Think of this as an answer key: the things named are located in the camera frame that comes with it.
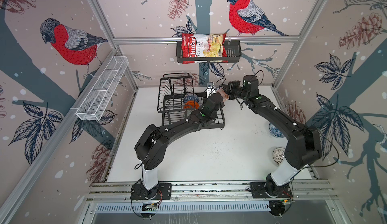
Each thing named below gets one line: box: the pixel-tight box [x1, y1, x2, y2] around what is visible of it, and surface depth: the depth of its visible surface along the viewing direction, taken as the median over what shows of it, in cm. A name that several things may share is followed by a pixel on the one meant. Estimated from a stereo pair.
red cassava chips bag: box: [181, 32, 228, 65], surface depth 90 cm
